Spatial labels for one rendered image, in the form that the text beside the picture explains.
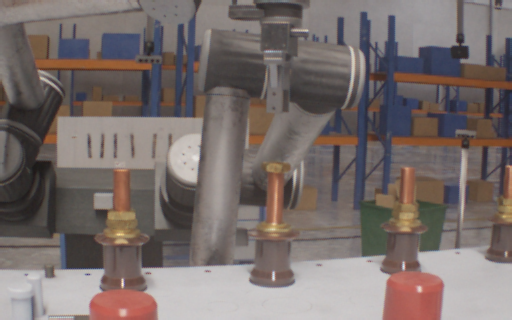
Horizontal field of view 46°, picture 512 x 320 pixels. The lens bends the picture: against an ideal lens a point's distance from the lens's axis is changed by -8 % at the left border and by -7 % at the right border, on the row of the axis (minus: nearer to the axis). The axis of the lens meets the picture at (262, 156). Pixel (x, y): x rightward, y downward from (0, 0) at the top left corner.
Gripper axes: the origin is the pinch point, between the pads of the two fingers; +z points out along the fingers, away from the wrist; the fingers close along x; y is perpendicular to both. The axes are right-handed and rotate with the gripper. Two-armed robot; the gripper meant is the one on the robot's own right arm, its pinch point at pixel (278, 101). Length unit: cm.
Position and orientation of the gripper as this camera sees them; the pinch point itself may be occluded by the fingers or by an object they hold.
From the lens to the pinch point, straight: 112.0
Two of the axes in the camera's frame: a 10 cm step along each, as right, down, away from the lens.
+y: 9.9, 0.5, -1.6
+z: -0.3, 9.9, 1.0
